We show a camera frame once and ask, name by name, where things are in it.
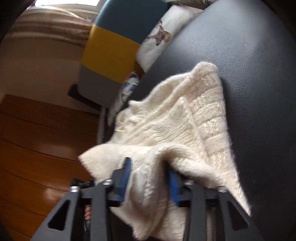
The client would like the white deer print pillow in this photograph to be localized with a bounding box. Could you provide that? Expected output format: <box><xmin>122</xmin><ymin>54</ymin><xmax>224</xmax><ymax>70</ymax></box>
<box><xmin>136</xmin><ymin>5</ymin><xmax>202</xmax><ymax>72</ymax></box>

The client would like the cream knitted sweater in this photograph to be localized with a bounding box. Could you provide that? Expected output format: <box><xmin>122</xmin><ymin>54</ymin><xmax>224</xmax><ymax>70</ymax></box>
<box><xmin>79</xmin><ymin>62</ymin><xmax>250</xmax><ymax>240</ymax></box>

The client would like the beige striped curtain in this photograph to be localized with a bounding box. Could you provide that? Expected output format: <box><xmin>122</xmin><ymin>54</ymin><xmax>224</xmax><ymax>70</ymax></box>
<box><xmin>5</xmin><ymin>6</ymin><xmax>98</xmax><ymax>48</ymax></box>

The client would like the blue white patterned cloth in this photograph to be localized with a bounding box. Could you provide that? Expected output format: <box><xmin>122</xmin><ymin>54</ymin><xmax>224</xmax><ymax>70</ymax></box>
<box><xmin>97</xmin><ymin>72</ymin><xmax>140</xmax><ymax>144</ymax></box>

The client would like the blue yellow grey chair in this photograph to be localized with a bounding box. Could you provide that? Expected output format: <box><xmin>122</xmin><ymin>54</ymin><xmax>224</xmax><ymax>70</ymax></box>
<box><xmin>68</xmin><ymin>0</ymin><xmax>169</xmax><ymax>110</ymax></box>

